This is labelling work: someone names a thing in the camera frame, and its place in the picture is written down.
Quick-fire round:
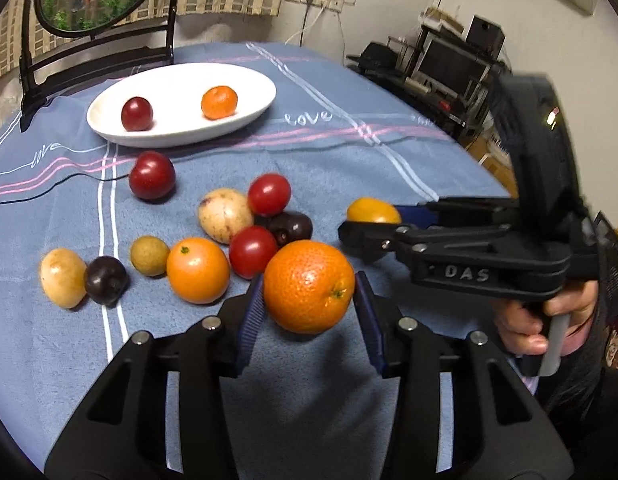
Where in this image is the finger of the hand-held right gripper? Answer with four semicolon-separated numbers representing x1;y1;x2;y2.
338;219;494;266
395;197;520;228

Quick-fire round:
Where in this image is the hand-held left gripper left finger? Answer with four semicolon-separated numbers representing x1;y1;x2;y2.
44;272;267;480

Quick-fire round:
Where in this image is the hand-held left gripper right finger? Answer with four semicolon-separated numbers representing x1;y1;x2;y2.
353;270;574;480

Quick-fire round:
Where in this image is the yellow-orange citrus fruit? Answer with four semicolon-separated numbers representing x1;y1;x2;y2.
347;197;402;225

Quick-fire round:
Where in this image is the large bumpy orange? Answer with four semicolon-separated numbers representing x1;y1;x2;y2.
263;240;356;335

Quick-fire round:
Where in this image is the red cherry tomato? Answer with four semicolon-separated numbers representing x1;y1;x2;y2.
228;225;280;280
247;173;292;217

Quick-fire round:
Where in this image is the dark purple plum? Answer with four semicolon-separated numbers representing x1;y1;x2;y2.
84;255;129;306
255;210;314;249

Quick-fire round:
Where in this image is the smooth orange tangerine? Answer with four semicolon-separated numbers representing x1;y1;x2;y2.
166;237;232;305

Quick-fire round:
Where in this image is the pale speckled passion fruit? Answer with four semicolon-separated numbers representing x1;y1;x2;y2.
197;188;254;245

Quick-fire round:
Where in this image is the green-brown longan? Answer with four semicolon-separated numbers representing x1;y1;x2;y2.
130;235;170;278

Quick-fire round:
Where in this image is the large red plum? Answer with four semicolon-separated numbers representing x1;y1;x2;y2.
128;150;177;201

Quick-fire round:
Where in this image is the pale yellow oval fruit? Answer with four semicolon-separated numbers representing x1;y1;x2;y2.
40;248;88;310

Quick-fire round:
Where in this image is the small orange tangerine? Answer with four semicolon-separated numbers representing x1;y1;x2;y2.
201;85;239;121

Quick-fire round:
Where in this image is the white oval plate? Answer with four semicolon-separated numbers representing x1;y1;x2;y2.
86;63;278;149

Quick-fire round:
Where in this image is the small red plum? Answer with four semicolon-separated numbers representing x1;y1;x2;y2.
121;97;154;132

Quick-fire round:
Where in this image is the person's right hand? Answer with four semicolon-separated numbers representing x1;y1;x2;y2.
494;280;600;356

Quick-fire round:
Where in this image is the black computer desk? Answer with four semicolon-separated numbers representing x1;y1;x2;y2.
346;35;514;146

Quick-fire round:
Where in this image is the computer monitor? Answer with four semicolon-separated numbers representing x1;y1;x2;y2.
419;37;494;96

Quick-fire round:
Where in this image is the black speaker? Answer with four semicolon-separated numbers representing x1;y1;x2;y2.
464;15;507;61

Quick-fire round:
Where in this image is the round goldfish screen black stand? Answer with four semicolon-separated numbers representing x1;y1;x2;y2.
19;0;186;133

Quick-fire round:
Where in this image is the white power cable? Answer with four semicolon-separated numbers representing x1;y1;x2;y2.
284;2;326;47

